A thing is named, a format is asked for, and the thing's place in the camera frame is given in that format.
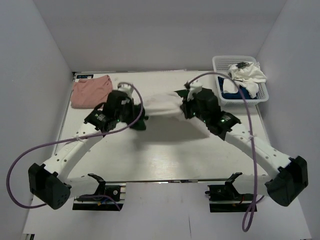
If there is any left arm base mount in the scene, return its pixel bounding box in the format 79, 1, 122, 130
72, 183, 127, 212

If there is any black label sticker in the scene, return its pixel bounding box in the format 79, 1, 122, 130
76, 74, 94, 79

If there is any blue t shirt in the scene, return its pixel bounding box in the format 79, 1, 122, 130
217, 76, 251, 100

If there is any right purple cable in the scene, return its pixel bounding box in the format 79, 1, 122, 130
186, 71, 266, 233

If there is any white and green t shirt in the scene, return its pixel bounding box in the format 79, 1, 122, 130
129, 89, 191, 131

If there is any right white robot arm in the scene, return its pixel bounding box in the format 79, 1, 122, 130
177, 88, 309, 207

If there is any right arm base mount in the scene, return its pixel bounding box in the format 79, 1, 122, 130
205, 185, 253, 213

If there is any purple cable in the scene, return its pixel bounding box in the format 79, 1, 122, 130
186, 71, 266, 233
6, 81, 145, 210

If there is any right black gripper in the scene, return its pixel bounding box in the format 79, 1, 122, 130
180, 91, 210, 124

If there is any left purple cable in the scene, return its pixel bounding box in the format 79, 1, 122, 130
6, 81, 145, 210

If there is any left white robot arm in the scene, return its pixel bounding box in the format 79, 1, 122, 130
28, 82, 146, 210

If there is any plain white t shirt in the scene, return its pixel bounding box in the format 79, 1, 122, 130
223, 61, 267, 99

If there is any folded pink t shirt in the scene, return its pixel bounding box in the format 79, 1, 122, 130
70, 75, 113, 109

